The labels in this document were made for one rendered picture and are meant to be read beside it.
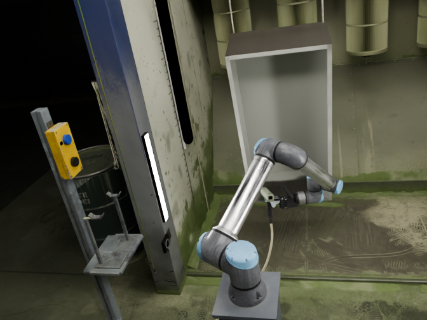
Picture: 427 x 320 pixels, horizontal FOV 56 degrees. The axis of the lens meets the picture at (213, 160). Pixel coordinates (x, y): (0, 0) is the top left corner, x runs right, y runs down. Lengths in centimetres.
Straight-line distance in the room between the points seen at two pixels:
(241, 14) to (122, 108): 164
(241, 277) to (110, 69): 131
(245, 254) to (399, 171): 229
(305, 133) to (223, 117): 120
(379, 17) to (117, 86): 219
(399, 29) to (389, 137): 95
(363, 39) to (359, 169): 114
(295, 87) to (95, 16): 138
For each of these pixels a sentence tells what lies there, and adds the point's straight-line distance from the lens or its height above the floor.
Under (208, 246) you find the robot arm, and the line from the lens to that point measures 202.
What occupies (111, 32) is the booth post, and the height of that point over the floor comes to 188.
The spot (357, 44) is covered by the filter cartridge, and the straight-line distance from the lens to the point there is 361.
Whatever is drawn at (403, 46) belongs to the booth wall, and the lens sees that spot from 407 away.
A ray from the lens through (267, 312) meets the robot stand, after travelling 200.
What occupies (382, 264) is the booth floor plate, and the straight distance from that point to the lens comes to 316.
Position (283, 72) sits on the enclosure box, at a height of 140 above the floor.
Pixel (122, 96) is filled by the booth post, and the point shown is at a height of 153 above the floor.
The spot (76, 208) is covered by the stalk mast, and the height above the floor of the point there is 110.
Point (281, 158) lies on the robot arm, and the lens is 209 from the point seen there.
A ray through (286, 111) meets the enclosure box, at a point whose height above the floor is 109.
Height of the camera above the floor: 212
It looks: 26 degrees down
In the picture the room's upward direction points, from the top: 10 degrees counter-clockwise
